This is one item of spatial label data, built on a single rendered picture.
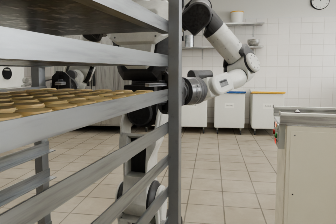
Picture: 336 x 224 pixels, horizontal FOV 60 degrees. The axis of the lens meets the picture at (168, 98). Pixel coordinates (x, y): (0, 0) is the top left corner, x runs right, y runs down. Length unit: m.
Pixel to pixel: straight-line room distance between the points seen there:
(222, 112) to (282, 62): 1.57
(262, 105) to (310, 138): 3.60
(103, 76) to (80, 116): 4.78
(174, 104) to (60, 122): 0.45
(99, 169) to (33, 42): 0.22
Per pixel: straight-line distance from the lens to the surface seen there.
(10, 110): 0.46
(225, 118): 5.17
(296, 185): 1.70
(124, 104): 0.54
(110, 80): 5.15
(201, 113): 5.16
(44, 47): 0.36
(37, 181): 1.03
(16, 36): 0.33
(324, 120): 1.65
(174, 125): 0.79
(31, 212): 0.37
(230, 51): 1.16
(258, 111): 5.21
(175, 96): 0.78
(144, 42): 1.10
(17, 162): 0.94
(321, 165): 1.68
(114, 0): 0.52
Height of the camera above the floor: 1.11
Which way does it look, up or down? 5 degrees down
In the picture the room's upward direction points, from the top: straight up
